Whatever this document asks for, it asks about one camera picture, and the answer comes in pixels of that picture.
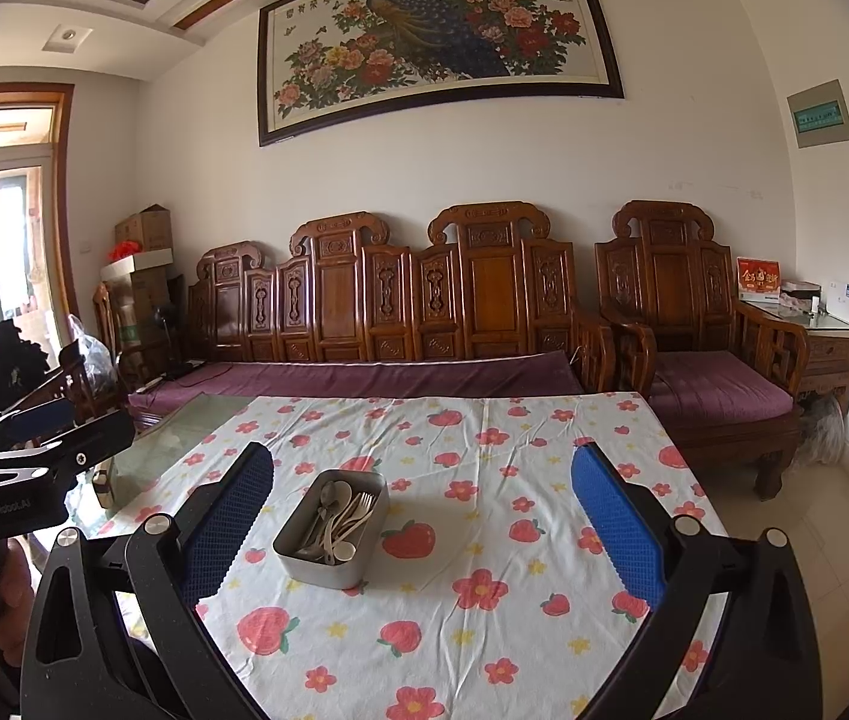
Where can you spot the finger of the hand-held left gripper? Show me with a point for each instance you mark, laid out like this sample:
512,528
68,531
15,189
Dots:
94,435
42,414

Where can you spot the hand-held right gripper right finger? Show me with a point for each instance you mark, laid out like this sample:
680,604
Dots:
615,525

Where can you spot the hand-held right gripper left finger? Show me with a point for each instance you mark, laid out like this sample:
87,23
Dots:
233,517

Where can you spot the metal spoon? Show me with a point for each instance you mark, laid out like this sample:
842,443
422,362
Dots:
328,493
312,536

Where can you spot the rectangular metal tin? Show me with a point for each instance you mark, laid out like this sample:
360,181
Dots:
315,571

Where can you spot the small cream spoon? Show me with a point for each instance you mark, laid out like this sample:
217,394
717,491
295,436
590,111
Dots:
344,496

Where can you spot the cream fork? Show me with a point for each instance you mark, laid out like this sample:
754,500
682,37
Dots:
364,504

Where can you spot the dark wooden chair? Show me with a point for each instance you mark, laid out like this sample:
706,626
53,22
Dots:
79,382

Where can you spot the small dark jar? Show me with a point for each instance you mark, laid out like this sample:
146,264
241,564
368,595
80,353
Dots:
103,491

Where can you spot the clear plastic bag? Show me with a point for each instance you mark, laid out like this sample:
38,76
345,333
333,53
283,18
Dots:
94,352

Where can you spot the black fan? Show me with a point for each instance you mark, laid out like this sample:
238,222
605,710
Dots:
167,315

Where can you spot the purple armchair cushion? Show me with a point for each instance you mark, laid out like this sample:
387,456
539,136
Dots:
717,394

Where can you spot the floral strawberry tablecloth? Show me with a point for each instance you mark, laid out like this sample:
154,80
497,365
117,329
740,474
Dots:
469,615

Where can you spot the flat white box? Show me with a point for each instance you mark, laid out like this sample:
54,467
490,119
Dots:
139,262

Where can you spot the red artificial flowers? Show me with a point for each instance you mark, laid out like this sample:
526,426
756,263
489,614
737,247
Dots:
126,249

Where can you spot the grey plastic bag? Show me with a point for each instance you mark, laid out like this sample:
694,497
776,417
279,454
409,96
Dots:
822,431

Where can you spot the carved wooden sofa bench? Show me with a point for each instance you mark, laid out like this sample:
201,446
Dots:
342,292

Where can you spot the carved wooden armchair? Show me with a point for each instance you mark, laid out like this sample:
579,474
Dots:
664,277

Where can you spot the wooden side table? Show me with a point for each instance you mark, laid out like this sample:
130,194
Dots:
829,352

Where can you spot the red desk calendar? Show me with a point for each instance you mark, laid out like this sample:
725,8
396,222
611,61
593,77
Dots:
758,279

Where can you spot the tissue box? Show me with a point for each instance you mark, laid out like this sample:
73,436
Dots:
799,292

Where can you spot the square ceiling light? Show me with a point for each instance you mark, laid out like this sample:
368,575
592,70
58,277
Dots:
70,36

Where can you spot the framed peacock painting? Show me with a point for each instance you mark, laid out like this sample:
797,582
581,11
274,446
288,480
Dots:
432,37

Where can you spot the wooden door frame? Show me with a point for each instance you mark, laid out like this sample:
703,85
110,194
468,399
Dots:
60,202

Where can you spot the grey wall panel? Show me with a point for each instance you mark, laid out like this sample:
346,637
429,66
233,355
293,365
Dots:
818,116

